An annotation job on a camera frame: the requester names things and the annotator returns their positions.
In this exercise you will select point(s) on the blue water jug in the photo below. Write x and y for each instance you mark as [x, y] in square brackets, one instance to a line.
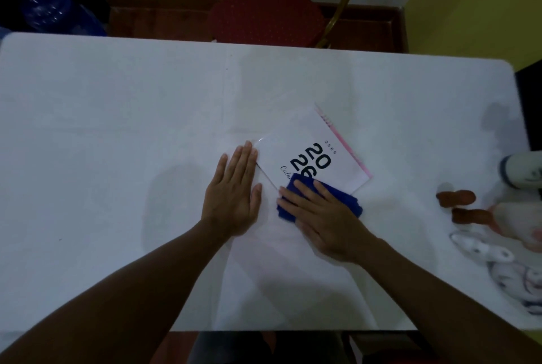
[46, 6]

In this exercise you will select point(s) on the person's left forearm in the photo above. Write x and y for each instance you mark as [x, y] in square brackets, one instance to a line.
[114, 300]

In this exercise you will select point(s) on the small white rabbit figurine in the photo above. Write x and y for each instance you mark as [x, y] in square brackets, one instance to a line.
[482, 249]

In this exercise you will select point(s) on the person's right forearm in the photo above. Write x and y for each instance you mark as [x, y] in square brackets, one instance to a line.
[444, 313]

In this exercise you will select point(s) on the white cat figurine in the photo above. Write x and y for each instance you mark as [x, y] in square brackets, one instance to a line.
[518, 224]

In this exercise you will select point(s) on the person's right hand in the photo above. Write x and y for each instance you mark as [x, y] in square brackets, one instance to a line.
[330, 224]

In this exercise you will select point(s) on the person's left hand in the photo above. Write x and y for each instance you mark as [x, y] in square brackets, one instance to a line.
[230, 203]

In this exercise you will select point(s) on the red chair with gold frame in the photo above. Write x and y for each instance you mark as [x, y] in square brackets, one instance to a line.
[266, 8]

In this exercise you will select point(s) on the white desk calendar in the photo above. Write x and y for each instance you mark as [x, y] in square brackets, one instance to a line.
[296, 139]

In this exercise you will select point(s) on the blue cloth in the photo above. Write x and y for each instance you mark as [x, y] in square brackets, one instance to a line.
[349, 203]

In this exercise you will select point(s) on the white vase with blue pattern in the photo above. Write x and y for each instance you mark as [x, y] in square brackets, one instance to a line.
[521, 171]

